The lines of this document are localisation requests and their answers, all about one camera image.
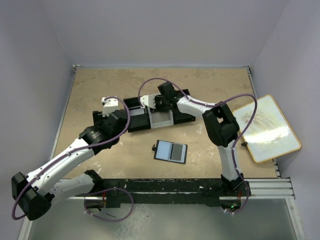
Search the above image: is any black and white organizer tray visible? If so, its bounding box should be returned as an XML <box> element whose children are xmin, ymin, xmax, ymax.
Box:
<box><xmin>92</xmin><ymin>88</ymin><xmax>197</xmax><ymax>133</ymax></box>

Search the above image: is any black leather card holder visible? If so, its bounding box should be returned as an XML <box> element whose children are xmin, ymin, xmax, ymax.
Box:
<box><xmin>152</xmin><ymin>140</ymin><xmax>188</xmax><ymax>164</ymax></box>

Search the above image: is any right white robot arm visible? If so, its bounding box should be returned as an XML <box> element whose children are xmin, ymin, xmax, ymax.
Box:
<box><xmin>153</xmin><ymin>82</ymin><xmax>244</xmax><ymax>190</ymax></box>

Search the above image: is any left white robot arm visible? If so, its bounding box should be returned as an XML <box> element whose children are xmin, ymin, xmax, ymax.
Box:
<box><xmin>11</xmin><ymin>109</ymin><xmax>130</xmax><ymax>221</ymax></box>

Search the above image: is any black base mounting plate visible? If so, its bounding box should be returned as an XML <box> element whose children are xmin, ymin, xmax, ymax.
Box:
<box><xmin>73</xmin><ymin>177</ymin><xmax>252</xmax><ymax>209</ymax></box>

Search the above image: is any white board with wood rim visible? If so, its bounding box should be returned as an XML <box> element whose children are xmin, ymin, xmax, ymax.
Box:
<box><xmin>242</xmin><ymin>95</ymin><xmax>301</xmax><ymax>164</ymax></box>

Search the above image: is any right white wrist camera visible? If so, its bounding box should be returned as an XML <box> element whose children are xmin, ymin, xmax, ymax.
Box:
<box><xmin>139</xmin><ymin>94</ymin><xmax>157</xmax><ymax>109</ymax></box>

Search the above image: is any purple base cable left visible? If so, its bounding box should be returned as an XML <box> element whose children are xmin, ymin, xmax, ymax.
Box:
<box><xmin>83</xmin><ymin>187</ymin><xmax>135</xmax><ymax>222</ymax></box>

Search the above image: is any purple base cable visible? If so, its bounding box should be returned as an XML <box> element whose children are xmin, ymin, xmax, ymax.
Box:
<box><xmin>83</xmin><ymin>187</ymin><xmax>135</xmax><ymax>222</ymax></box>
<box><xmin>223</xmin><ymin>178</ymin><xmax>250</xmax><ymax>215</ymax></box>

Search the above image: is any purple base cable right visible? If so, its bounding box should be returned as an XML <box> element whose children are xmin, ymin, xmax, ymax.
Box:
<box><xmin>223</xmin><ymin>178</ymin><xmax>250</xmax><ymax>215</ymax></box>

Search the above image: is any aluminium frame rail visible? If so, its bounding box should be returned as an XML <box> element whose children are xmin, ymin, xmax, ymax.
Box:
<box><xmin>19</xmin><ymin>178</ymin><xmax>306</xmax><ymax>240</ymax></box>

